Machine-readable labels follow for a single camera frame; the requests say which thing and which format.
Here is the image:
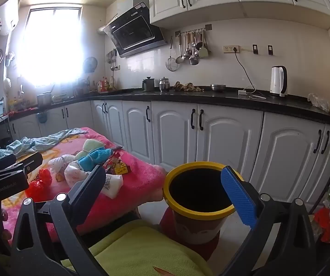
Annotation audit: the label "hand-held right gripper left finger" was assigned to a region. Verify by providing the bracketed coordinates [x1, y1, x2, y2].
[9, 164, 108, 276]

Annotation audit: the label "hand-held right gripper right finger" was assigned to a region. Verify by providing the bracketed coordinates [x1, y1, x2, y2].
[220, 165, 318, 276]

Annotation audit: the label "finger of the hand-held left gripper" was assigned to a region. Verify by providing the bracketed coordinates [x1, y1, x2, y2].
[0, 154, 17, 174]
[11, 151, 44, 176]

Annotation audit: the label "white printed plastic bag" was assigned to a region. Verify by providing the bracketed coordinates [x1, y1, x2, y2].
[64, 161, 124, 199]

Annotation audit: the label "turquoise cloth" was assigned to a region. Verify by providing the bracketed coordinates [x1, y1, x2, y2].
[79, 147, 114, 172]

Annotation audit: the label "red plastic bag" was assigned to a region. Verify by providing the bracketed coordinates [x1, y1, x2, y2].
[25, 168, 53, 199]

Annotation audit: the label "red and yellow snack packet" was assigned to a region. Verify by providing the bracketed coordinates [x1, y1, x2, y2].
[104, 149, 133, 176]

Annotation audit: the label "yellow-rimmed black waste bin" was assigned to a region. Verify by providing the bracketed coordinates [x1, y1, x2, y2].
[162, 162, 244, 245]

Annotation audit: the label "pale blue cloth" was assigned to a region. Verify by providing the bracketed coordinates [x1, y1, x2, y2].
[0, 128, 88, 164]

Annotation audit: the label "pink printed blanket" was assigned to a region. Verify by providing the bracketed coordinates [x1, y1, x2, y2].
[1, 126, 167, 242]

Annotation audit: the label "white lower cabinets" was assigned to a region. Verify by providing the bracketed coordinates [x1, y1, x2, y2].
[9, 88, 330, 207]

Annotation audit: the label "steel cooking pot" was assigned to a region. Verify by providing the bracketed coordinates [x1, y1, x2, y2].
[36, 92, 53, 107]

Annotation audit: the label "red shopping bag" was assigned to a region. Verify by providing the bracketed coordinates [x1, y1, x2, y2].
[312, 206, 330, 242]

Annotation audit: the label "group of condiment bottles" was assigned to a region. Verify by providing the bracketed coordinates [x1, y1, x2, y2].
[96, 76, 117, 93]

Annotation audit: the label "dark teapot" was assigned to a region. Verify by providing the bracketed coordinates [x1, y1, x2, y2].
[141, 76, 155, 92]

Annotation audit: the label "bright window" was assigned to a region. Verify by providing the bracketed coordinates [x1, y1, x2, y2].
[18, 4, 85, 87]

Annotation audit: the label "pile of ginger roots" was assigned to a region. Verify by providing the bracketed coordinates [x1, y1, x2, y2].
[173, 81, 205, 93]

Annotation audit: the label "white electric kettle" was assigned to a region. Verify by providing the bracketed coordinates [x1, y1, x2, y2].
[269, 65, 288, 98]

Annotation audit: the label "small hanging utensil rack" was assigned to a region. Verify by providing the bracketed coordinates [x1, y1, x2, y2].
[107, 50, 117, 71]

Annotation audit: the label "clear plastic bag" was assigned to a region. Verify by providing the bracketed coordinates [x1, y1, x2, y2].
[307, 93, 330, 113]

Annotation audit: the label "row of hanging utensils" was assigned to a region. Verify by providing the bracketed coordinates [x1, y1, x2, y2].
[165, 29, 212, 71]

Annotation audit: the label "black range hood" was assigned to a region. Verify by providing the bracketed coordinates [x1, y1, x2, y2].
[103, 0, 169, 58]

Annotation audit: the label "white charger cable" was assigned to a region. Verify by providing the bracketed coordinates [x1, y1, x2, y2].
[246, 85, 267, 100]

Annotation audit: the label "decorative wall plate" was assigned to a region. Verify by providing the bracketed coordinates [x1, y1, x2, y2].
[83, 56, 99, 73]

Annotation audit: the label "black power cable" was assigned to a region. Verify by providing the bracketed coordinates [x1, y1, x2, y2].
[234, 50, 258, 92]

